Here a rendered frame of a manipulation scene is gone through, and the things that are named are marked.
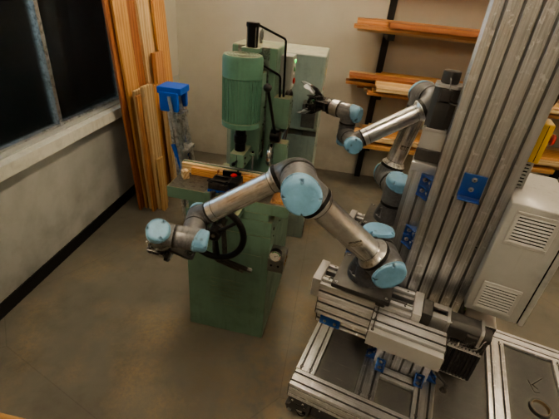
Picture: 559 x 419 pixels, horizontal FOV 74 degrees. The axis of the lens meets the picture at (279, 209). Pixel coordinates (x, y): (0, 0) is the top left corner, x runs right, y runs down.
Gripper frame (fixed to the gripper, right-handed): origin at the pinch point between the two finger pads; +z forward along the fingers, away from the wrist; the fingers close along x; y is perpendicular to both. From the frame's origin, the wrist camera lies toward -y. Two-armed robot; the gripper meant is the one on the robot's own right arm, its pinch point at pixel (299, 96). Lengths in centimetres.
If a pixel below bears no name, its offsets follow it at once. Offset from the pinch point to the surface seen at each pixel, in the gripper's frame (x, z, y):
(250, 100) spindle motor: -1.4, 0.3, 36.5
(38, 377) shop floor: 138, 46, 124
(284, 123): 12.4, 0.4, 10.0
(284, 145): 23.0, -1.8, 10.5
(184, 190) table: 44, 20, 56
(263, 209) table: 46, -15, 38
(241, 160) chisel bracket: 27.5, 3.6, 35.5
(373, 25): -35, 50, -168
